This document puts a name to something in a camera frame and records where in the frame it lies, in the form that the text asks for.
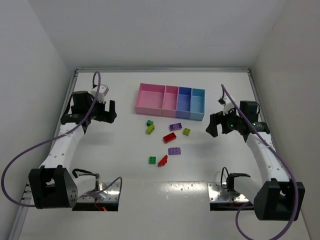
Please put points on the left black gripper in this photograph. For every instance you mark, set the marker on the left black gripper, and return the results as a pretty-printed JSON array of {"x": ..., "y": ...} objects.
[{"x": 104, "y": 111}]

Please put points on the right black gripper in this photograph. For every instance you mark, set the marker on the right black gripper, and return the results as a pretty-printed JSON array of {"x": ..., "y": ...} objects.
[{"x": 222, "y": 123}]

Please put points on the lime green square lego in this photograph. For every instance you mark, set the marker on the lime green square lego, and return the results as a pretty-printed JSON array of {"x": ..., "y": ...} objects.
[{"x": 186, "y": 131}]

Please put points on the dark green lego number one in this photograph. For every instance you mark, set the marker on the dark green lego number one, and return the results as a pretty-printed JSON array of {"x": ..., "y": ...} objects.
[{"x": 149, "y": 122}]

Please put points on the lime green curved lego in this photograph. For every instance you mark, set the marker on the lime green curved lego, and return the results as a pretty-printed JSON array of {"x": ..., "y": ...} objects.
[{"x": 150, "y": 129}]

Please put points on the purple rectangular lego brick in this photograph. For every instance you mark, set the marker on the purple rectangular lego brick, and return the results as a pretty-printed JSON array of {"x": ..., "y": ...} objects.
[{"x": 175, "y": 126}]

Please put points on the red rectangular lego brick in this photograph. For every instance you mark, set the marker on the red rectangular lego brick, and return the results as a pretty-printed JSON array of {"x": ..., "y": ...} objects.
[{"x": 169, "y": 138}]

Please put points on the light purple sloped lego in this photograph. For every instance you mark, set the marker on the light purple sloped lego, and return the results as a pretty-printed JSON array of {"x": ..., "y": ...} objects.
[{"x": 174, "y": 151}]

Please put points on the green square lego brick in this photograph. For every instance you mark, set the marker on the green square lego brick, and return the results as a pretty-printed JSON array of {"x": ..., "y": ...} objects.
[{"x": 152, "y": 160}]

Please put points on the red sloped lego brick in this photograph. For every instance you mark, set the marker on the red sloped lego brick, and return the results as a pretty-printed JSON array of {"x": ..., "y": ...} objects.
[{"x": 163, "y": 161}]

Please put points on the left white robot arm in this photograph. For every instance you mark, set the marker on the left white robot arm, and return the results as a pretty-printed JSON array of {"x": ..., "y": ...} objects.
[{"x": 53, "y": 185}]

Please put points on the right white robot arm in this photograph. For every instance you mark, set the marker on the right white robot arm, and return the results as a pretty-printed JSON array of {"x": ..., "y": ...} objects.
[{"x": 276, "y": 199}]

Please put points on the light blue container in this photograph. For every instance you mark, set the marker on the light blue container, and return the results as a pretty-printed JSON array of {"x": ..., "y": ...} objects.
[{"x": 197, "y": 104}]

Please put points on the large pink container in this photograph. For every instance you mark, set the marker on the large pink container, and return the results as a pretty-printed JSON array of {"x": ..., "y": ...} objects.
[{"x": 150, "y": 99}]

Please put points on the periwinkle blue container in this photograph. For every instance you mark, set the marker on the periwinkle blue container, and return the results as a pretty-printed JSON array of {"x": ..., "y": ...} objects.
[{"x": 183, "y": 107}]

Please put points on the small pink container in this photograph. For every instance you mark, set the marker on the small pink container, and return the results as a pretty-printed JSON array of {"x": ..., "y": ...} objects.
[{"x": 169, "y": 105}]

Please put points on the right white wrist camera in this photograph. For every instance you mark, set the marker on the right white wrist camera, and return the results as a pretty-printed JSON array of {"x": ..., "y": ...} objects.
[{"x": 227, "y": 104}]

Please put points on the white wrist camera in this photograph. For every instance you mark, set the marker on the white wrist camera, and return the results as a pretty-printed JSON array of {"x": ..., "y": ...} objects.
[
  {"x": 227, "y": 104},
  {"x": 101, "y": 93}
]

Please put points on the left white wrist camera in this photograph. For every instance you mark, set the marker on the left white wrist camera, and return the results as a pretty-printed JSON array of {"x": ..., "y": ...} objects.
[{"x": 101, "y": 93}]

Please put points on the back aluminium frame rail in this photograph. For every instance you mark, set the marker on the back aluminium frame rail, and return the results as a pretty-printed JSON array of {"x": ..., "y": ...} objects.
[{"x": 163, "y": 69}]

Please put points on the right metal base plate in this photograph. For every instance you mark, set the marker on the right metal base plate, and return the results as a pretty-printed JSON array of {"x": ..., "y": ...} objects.
[{"x": 218, "y": 195}]

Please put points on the metal base plate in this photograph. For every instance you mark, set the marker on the metal base plate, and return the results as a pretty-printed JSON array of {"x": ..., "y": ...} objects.
[
  {"x": 110, "y": 195},
  {"x": 218, "y": 195}
]

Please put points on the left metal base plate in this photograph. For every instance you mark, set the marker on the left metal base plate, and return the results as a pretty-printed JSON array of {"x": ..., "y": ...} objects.
[{"x": 110, "y": 195}]

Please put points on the left aluminium frame rail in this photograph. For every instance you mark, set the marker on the left aluminium frame rail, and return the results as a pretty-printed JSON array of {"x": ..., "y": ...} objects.
[{"x": 22, "y": 211}]

